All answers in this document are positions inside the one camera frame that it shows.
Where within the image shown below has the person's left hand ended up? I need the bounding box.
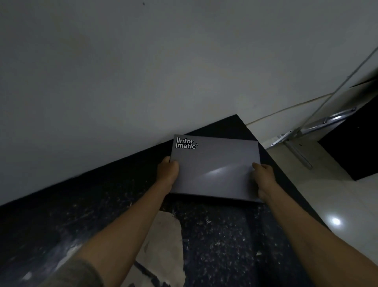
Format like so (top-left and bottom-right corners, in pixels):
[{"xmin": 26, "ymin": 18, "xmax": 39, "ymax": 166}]
[{"xmin": 156, "ymin": 156, "xmax": 180, "ymax": 193}]

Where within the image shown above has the person's right hand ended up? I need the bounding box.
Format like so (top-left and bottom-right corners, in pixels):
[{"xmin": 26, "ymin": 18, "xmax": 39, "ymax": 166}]
[{"xmin": 252, "ymin": 163, "xmax": 280, "ymax": 202}]

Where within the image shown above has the grey laptop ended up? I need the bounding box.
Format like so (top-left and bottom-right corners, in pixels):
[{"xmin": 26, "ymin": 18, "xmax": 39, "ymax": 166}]
[{"xmin": 169, "ymin": 134, "xmax": 264, "ymax": 203}]

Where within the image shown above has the person's left forearm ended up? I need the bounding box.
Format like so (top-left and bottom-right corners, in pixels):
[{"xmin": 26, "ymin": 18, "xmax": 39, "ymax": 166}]
[{"xmin": 38, "ymin": 181, "xmax": 171, "ymax": 287}]

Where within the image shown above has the person's right forearm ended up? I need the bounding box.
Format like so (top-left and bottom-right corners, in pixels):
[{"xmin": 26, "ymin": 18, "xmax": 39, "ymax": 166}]
[{"xmin": 261, "ymin": 183, "xmax": 378, "ymax": 287}]

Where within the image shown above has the metal folding stand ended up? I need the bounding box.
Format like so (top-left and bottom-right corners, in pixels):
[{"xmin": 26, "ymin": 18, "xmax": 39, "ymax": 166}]
[{"xmin": 270, "ymin": 46, "xmax": 378, "ymax": 170}]

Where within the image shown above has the beige cloth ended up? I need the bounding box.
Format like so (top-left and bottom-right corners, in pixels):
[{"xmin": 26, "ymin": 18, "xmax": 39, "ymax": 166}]
[{"xmin": 121, "ymin": 211, "xmax": 185, "ymax": 287}]

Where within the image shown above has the black cabinet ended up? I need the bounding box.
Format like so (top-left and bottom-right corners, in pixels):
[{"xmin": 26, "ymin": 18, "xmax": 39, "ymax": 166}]
[{"xmin": 317, "ymin": 78, "xmax": 378, "ymax": 181}]

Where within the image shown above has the thin white cable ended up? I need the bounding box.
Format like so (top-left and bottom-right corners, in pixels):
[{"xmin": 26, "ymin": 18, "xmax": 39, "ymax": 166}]
[{"xmin": 246, "ymin": 93, "xmax": 334, "ymax": 126}]

